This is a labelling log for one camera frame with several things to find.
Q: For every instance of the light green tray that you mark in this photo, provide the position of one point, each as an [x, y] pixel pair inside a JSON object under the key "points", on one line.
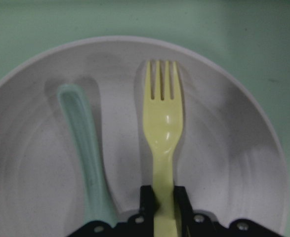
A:
{"points": [[250, 39]]}

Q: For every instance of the yellow plastic fork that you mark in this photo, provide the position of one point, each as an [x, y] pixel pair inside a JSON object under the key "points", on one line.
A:
{"points": [[163, 126]]}

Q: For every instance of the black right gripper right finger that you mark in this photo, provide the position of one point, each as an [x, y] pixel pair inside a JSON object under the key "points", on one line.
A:
{"points": [[196, 224]]}

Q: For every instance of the green plastic spoon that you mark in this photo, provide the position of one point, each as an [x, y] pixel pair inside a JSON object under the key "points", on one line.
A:
{"points": [[78, 114]]}

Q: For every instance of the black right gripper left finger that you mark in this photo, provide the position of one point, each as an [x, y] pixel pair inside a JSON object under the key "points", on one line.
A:
{"points": [[138, 225]]}

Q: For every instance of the white round plate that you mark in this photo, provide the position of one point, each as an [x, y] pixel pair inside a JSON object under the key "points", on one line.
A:
{"points": [[229, 157]]}

